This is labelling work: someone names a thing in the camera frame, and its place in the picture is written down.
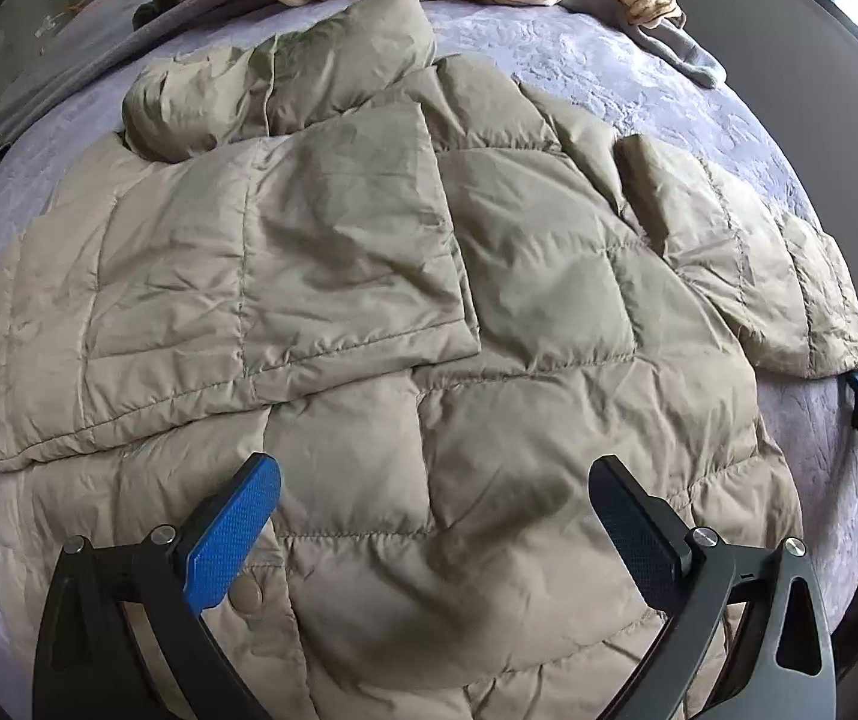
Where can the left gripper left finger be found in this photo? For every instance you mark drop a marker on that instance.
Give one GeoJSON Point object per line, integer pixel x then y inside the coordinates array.
{"type": "Point", "coordinates": [88, 663]}

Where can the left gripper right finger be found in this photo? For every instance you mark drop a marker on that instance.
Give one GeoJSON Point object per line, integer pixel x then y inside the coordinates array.
{"type": "Point", "coordinates": [780, 664]}

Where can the beige quilted puffer jacket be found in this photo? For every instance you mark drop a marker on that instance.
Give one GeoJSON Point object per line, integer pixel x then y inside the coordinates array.
{"type": "Point", "coordinates": [435, 295]}

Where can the lavender fuzzy bed blanket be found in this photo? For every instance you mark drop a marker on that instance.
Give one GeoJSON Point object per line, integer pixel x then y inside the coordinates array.
{"type": "Point", "coordinates": [66, 97]}

